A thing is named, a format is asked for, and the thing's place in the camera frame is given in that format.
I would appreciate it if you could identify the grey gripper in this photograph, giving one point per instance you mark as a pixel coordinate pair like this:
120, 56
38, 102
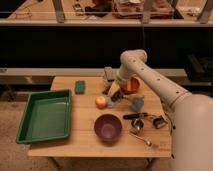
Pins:
110, 81

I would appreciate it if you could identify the black eraser block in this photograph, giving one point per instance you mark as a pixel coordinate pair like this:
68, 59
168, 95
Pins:
159, 122

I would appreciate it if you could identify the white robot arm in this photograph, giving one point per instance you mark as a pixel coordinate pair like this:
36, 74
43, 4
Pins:
192, 138

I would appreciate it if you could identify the blue plastic cup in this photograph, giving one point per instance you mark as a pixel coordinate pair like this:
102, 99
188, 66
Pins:
137, 104

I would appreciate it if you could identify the small metal cup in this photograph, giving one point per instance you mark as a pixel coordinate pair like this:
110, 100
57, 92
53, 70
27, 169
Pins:
137, 124

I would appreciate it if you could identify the brown grape bunch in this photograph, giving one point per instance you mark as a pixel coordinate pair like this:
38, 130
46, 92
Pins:
117, 96

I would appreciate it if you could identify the clear plastic bag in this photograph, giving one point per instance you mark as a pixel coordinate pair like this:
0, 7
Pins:
110, 103

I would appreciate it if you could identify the orange apple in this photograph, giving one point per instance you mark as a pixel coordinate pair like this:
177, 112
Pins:
101, 102

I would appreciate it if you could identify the orange bowl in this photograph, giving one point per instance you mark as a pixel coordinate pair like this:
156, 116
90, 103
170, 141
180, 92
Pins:
131, 86

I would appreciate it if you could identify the wooden table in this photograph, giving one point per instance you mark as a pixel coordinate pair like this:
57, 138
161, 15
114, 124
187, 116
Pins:
83, 142

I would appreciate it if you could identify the teal sponge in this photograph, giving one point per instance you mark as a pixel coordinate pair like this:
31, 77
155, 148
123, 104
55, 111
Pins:
80, 87

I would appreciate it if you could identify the purple bowl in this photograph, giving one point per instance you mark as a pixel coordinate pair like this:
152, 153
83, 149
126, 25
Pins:
108, 127

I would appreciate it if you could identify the green plastic tray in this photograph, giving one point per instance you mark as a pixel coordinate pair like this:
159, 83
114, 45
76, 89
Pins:
46, 117

